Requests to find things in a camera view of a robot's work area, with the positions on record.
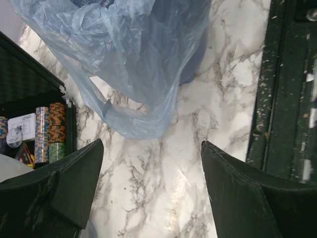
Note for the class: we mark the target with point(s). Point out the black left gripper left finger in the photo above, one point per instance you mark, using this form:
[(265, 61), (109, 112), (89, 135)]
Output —
[(53, 201)]

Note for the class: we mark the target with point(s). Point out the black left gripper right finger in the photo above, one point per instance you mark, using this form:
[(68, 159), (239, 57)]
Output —
[(249, 203)]

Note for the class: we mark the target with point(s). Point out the translucent trash bag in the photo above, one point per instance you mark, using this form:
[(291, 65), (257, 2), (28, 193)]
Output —
[(10, 168)]

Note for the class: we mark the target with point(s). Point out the light blue trash bag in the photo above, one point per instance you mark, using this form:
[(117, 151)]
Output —
[(136, 113)]

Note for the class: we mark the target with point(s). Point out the blue plastic trash bin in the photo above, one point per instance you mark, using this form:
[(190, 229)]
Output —
[(148, 41)]

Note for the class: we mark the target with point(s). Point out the black poker chip case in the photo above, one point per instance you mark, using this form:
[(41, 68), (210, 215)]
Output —
[(37, 123)]

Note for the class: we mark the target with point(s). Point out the black mounting rail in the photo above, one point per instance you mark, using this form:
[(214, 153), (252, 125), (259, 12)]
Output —
[(283, 139)]

